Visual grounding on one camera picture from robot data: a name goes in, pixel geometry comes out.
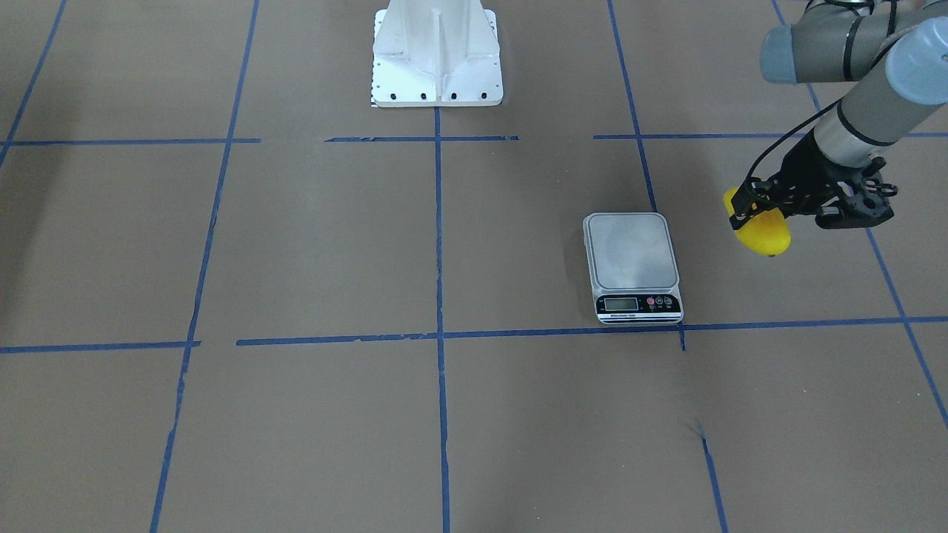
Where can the yellow mango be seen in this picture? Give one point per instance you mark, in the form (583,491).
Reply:
(767,233)

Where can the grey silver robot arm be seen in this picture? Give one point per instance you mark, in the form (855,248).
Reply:
(895,62)

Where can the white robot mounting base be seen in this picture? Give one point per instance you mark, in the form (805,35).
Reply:
(436,54)

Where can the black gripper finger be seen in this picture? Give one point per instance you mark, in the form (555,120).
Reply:
(752,209)

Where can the silver digital kitchen scale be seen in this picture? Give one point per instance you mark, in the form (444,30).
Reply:
(632,268)

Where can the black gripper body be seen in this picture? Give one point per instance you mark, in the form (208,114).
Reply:
(803,172)

